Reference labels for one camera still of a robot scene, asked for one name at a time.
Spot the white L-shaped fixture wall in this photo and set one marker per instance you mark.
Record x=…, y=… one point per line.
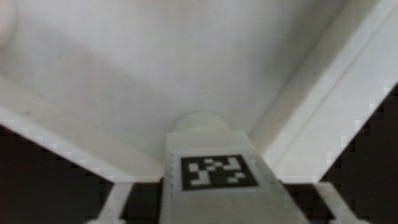
x=332, y=93

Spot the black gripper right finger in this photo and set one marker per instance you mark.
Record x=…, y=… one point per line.
x=322, y=204

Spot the white table leg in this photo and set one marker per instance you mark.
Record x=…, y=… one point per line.
x=220, y=187

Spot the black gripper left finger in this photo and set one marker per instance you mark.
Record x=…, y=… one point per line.
x=131, y=204

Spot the white square tabletop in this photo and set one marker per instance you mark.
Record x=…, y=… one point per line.
x=115, y=63

